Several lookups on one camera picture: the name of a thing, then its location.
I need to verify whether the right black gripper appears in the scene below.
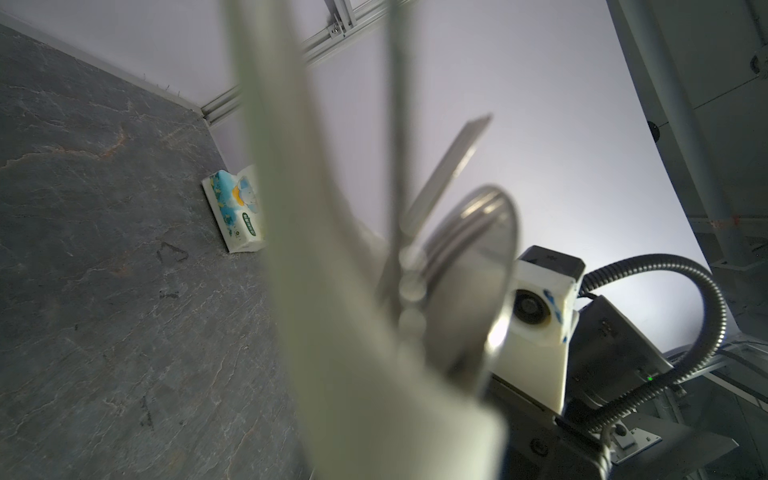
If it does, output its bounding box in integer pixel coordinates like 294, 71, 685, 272
485, 375, 612, 479

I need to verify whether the white paper napkin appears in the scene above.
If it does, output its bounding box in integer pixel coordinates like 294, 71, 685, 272
223, 1, 507, 479

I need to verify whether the silver spoon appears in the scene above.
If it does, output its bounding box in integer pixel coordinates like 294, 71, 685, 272
423, 185, 519, 397

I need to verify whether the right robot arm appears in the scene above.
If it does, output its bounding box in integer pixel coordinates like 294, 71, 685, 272
489, 254, 736, 479

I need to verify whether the tissue box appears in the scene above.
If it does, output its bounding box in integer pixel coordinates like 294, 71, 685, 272
201, 166, 266, 254

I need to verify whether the black hair tie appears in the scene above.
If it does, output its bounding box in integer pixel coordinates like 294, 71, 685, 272
155, 241, 191, 265

